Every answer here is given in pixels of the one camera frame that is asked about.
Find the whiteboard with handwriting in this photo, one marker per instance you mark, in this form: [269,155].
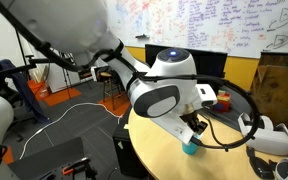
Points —
[217,20]

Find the brown wooden box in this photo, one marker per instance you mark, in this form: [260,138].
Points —
[277,90]

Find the blue jacket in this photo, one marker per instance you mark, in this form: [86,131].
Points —
[24,90]

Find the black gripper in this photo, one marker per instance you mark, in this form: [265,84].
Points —
[194,121]

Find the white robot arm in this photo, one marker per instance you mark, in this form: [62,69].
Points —
[170,70]

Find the black computer monitor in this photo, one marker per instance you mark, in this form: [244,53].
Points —
[210,66]

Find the white VR headset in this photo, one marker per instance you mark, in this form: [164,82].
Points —
[270,141]

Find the teal plastic cup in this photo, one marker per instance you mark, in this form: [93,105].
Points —
[189,149]

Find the colourful toy blocks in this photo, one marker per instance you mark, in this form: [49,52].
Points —
[223,101]

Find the black computer tower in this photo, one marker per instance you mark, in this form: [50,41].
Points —
[127,153]

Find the wooden bar stool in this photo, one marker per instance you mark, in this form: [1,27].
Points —
[105,75]

